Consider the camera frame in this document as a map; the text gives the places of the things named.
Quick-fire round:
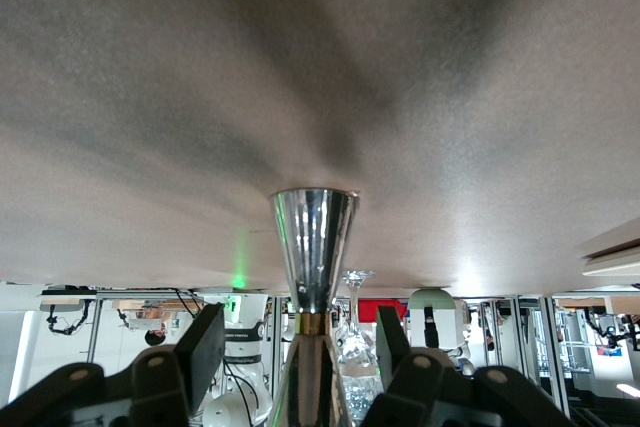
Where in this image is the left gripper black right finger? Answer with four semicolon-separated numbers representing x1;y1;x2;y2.
359;305;576;427

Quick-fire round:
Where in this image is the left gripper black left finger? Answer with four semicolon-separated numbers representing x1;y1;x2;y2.
0;302;226;427

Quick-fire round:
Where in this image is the silver metal jigger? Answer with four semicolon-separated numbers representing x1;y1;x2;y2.
268;188;361;427

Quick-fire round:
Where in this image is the clear wine glass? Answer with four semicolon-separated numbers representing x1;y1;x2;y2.
335;269;384;421

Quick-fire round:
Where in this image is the red background box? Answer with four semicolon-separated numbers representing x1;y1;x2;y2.
357;298;409;324

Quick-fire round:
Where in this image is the pale green bowl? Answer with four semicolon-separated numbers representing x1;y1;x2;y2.
407;287;457;311

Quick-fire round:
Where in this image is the cream rabbit print tray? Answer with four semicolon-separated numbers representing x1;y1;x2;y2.
579;219;640;278

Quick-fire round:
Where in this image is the white box with black strap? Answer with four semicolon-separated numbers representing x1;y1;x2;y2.
408;307;464;350

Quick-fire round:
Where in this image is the silver background frame rack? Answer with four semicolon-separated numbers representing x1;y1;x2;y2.
0;286;640;427

